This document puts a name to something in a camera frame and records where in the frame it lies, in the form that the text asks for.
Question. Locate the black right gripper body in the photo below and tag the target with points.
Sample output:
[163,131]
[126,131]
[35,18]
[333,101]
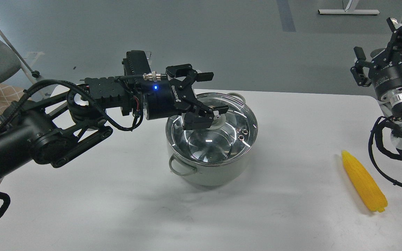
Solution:
[386,77]

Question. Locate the grey-green steel cooking pot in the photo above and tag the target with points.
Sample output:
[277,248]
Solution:
[209,175]

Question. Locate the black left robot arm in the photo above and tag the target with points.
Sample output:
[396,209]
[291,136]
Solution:
[56,121]

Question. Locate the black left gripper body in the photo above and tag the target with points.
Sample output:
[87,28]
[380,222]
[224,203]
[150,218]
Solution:
[164,99]

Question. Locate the yellow toy corn cob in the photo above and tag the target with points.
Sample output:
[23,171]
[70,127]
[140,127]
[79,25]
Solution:
[366,187]

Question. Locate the white desk foot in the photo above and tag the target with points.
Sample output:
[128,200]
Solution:
[349,9]

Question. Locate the glass pot lid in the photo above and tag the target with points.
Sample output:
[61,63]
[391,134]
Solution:
[228,139]

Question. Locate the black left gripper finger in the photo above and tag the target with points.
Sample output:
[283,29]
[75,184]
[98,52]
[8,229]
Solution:
[200,116]
[184,75]

